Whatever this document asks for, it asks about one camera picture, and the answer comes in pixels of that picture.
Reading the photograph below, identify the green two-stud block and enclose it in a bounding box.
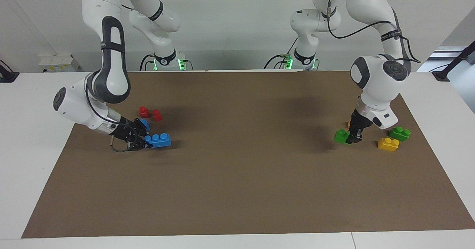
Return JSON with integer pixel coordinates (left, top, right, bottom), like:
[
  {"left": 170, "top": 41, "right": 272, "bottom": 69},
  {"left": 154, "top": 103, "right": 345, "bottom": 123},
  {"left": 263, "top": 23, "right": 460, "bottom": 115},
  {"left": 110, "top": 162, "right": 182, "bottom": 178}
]
[
  {"left": 389, "top": 126, "right": 411, "bottom": 142},
  {"left": 334, "top": 129, "right": 352, "bottom": 145}
]

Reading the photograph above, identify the black stand pole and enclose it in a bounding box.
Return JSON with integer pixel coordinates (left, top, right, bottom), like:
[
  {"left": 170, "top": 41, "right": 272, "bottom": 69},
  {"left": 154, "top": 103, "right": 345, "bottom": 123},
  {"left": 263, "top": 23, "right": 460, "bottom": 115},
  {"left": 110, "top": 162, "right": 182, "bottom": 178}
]
[{"left": 432, "top": 41, "right": 475, "bottom": 82}]

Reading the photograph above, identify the white power strip box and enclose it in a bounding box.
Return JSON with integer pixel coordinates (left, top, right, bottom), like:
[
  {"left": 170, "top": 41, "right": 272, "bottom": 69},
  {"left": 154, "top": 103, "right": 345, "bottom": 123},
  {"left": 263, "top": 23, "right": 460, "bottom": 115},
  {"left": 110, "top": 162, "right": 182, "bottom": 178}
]
[{"left": 39, "top": 54, "right": 80, "bottom": 72}]

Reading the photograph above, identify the brown table mat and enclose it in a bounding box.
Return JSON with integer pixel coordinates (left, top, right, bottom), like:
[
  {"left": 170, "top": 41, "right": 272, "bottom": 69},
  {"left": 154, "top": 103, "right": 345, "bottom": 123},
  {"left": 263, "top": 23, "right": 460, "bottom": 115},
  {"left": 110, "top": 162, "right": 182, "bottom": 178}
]
[{"left": 21, "top": 70, "right": 475, "bottom": 239}]

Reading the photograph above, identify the black desk device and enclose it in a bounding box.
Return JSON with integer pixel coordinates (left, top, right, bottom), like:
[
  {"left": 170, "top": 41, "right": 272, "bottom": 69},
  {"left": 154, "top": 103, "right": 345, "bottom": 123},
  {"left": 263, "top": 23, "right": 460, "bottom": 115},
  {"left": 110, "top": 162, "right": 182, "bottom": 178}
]
[{"left": 0, "top": 60, "right": 20, "bottom": 83}]

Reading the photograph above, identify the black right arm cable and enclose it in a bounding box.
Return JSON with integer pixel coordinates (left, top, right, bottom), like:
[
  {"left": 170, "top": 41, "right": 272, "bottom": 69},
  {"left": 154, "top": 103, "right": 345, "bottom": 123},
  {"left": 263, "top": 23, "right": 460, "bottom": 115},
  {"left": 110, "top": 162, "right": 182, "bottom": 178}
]
[{"left": 85, "top": 76, "right": 131, "bottom": 153}]

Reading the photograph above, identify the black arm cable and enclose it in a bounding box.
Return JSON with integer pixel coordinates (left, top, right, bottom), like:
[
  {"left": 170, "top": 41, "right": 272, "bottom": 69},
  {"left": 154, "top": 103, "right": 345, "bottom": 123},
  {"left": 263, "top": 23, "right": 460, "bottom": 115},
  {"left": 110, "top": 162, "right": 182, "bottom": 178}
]
[
  {"left": 85, "top": 76, "right": 131, "bottom": 153},
  {"left": 315, "top": 0, "right": 422, "bottom": 64}
]

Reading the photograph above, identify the black right base cable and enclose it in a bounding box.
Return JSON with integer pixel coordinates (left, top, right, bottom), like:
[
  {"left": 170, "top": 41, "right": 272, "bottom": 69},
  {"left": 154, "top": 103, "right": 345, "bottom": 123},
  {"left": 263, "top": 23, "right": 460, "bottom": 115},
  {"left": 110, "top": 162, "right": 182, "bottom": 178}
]
[{"left": 140, "top": 54, "right": 154, "bottom": 71}]

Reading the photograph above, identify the black base cable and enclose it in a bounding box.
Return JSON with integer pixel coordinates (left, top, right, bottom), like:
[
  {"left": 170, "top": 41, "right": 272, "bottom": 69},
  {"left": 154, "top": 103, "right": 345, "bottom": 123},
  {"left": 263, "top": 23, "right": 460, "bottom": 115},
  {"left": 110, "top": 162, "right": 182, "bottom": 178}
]
[
  {"left": 140, "top": 54, "right": 154, "bottom": 71},
  {"left": 263, "top": 54, "right": 294, "bottom": 70}
]

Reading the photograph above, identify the black left base cable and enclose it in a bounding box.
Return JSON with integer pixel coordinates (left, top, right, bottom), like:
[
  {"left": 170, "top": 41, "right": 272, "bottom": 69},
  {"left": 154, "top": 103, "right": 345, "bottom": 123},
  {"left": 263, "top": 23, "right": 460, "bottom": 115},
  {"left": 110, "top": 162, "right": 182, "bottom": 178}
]
[{"left": 263, "top": 54, "right": 294, "bottom": 70}]

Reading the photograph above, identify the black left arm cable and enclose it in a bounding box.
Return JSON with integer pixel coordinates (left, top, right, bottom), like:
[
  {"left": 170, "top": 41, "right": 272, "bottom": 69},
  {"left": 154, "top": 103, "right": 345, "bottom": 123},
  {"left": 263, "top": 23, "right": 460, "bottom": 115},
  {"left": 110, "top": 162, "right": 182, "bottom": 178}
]
[{"left": 315, "top": 0, "right": 422, "bottom": 64}]

